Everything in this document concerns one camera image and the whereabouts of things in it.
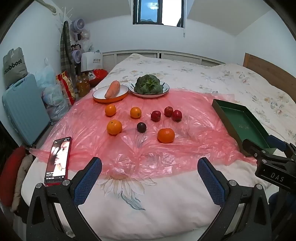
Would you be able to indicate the large deep orange tangerine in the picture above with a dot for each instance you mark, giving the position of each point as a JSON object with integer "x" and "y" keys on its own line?
{"x": 165, "y": 135}

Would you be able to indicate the light blue plastic bag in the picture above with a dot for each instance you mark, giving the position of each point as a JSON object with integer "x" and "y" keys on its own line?
{"x": 45, "y": 74}

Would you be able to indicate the crumpled clear plastic bag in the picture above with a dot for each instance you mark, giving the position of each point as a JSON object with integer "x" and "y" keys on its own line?
{"x": 86, "y": 39}

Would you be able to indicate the red plastic bag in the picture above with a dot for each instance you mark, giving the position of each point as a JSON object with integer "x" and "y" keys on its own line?
{"x": 99, "y": 74}

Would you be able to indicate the striped-rim white plate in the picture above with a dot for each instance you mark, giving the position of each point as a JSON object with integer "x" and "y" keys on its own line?
{"x": 166, "y": 89}

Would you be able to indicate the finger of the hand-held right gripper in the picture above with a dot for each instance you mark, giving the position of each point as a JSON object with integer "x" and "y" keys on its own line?
{"x": 254, "y": 150}
{"x": 276, "y": 141}

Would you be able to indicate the light blue suitcase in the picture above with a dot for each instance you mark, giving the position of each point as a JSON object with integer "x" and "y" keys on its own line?
{"x": 23, "y": 109}

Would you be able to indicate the dark purple plum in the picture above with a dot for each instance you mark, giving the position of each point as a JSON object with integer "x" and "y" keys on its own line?
{"x": 141, "y": 127}

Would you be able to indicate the green leafy vegetable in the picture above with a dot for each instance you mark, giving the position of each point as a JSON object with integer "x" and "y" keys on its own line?
{"x": 148, "y": 84}

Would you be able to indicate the purple fan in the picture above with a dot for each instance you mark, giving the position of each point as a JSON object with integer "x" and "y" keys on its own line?
{"x": 78, "y": 24}

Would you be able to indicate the white cardboard box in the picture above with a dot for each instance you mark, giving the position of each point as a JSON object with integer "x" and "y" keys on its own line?
{"x": 92, "y": 61}

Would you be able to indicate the white louvered cabinet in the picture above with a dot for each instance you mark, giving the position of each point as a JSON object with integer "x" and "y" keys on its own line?
{"x": 180, "y": 56}

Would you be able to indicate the plaid scarf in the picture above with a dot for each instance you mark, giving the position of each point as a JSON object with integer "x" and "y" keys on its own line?
{"x": 64, "y": 46}

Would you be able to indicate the white coat rack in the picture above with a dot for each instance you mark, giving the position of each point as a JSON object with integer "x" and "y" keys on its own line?
{"x": 65, "y": 14}

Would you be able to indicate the small orange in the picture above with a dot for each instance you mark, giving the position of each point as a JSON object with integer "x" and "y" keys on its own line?
{"x": 135, "y": 112}
{"x": 110, "y": 110}

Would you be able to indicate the orange-rimmed white plate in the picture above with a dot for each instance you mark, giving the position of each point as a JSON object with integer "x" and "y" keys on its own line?
{"x": 99, "y": 95}

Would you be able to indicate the grey shopping bag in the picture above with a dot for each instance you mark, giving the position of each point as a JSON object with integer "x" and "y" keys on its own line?
{"x": 13, "y": 67}

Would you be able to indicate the red cloth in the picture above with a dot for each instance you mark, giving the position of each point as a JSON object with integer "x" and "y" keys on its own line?
{"x": 11, "y": 173}

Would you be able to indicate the pink plastic sheet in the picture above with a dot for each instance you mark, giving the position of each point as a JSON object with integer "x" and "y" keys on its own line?
{"x": 92, "y": 129}

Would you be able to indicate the beige cloth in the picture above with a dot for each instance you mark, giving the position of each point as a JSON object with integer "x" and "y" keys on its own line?
{"x": 20, "y": 183}

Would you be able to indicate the red apple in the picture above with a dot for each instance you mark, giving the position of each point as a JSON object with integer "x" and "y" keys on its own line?
{"x": 177, "y": 115}
{"x": 155, "y": 115}
{"x": 168, "y": 111}

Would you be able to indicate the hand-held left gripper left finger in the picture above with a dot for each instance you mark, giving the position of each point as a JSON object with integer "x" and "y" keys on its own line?
{"x": 86, "y": 183}

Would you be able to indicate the large orange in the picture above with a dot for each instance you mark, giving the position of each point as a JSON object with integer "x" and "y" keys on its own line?
{"x": 114, "y": 127}

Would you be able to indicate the white fan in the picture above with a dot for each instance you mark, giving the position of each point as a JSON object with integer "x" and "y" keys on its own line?
{"x": 76, "y": 56}

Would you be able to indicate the green tray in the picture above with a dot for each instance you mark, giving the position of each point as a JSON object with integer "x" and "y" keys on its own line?
{"x": 242, "y": 125}

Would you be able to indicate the wooden headboard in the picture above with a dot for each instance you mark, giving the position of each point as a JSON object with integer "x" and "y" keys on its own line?
{"x": 266, "y": 69}

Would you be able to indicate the window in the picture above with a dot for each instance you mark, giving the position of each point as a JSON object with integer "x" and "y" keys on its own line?
{"x": 150, "y": 11}

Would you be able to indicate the cooking oil bottle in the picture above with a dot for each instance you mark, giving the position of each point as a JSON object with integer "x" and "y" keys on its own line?
{"x": 83, "y": 87}

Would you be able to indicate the red smartphone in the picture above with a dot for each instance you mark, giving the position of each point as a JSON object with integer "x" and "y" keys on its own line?
{"x": 57, "y": 160}

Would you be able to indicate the carrot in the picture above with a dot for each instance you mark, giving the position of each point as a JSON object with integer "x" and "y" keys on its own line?
{"x": 112, "y": 89}

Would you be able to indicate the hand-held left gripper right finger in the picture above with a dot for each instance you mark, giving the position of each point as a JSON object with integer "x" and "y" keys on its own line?
{"x": 211, "y": 183}

